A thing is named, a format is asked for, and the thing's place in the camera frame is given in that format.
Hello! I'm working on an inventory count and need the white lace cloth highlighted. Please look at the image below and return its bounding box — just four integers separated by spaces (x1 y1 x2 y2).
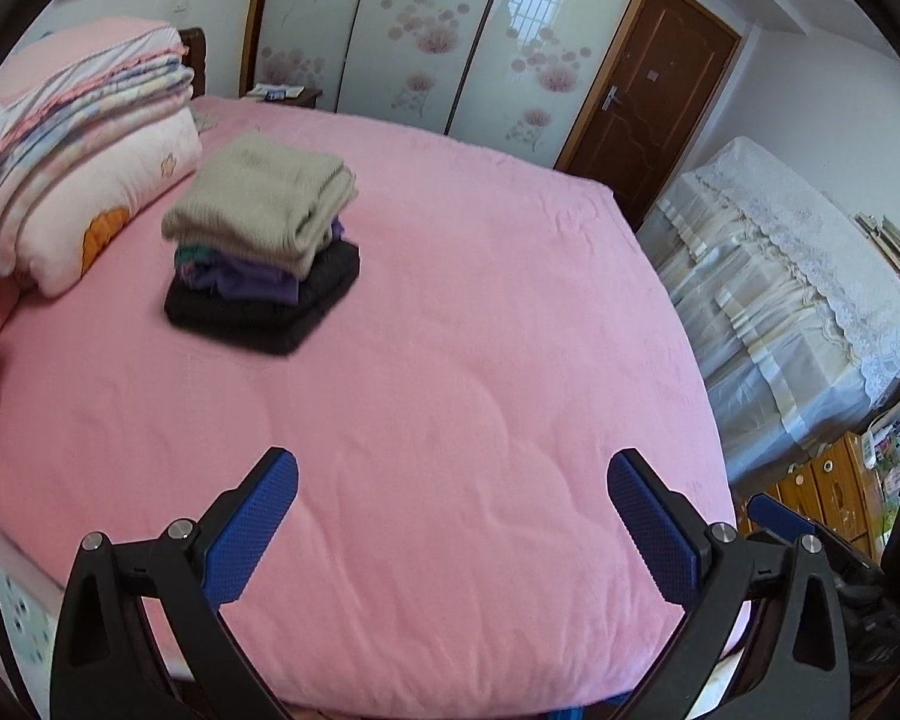
694 136 900 406

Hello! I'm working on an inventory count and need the beige striped covered furniture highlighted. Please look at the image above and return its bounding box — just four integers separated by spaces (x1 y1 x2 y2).
637 136 900 481

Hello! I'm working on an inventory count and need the wooden headboard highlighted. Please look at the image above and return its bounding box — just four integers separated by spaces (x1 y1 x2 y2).
178 26 209 98

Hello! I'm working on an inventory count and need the stack of books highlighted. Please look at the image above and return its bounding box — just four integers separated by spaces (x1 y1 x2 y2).
855 214 900 293

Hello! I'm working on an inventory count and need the patterned under sheet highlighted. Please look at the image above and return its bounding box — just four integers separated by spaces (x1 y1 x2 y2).
0 532 57 683

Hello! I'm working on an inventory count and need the purple garment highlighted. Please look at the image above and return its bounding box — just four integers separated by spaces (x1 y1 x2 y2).
176 217 346 308

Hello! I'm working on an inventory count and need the wooden nightstand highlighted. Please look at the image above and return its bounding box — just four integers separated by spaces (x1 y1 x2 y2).
240 82 323 112

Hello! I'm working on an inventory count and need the black garment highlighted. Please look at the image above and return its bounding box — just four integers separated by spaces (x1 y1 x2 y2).
163 240 362 357

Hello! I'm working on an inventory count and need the pink floral folded quilt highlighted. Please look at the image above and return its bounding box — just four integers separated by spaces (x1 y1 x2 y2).
0 15 196 233

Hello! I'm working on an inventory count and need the brown wooden door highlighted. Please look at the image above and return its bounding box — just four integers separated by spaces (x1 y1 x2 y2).
555 0 743 230

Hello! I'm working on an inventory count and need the pink bed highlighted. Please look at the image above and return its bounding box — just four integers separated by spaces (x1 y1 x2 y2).
0 94 743 720

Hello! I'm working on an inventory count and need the wooden drawer cabinet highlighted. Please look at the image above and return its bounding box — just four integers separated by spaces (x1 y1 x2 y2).
765 431 893 563

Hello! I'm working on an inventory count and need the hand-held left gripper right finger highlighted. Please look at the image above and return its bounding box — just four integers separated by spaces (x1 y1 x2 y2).
606 448 852 720

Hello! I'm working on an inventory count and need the floral sliding-door wardrobe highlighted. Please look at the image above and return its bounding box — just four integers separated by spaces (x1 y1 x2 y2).
240 0 668 170

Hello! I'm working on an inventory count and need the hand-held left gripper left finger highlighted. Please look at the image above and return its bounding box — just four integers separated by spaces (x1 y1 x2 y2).
51 447 301 720

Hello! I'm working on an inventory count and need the cream cartoon folded quilt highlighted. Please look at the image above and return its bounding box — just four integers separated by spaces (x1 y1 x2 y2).
0 109 203 297

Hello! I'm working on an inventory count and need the beige knitted cardigan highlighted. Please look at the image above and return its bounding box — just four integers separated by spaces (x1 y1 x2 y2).
161 131 359 278

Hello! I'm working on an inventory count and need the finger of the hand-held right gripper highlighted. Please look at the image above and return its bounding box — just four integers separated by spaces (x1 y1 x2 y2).
746 493 824 542

